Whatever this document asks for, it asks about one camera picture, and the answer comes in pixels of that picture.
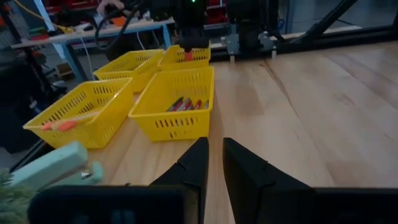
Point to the dark blue equipment case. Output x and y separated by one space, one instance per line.
18 102

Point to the person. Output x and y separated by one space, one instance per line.
109 5

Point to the mint green stapler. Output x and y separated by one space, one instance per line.
49 166

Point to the red storage crate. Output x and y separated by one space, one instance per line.
216 11

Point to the red crayon Madter print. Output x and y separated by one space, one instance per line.
180 106

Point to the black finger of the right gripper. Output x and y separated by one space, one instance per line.
201 43
184 44

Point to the pink eraser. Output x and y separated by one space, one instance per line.
188 56

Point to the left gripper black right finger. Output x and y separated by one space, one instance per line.
258 186

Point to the green plant in white pot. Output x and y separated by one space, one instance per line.
12 199

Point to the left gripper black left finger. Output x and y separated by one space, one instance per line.
189 174

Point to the yellow plastic slotted bin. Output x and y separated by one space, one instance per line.
174 124
130 67
90 102
174 60

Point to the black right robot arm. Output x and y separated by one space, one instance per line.
248 25

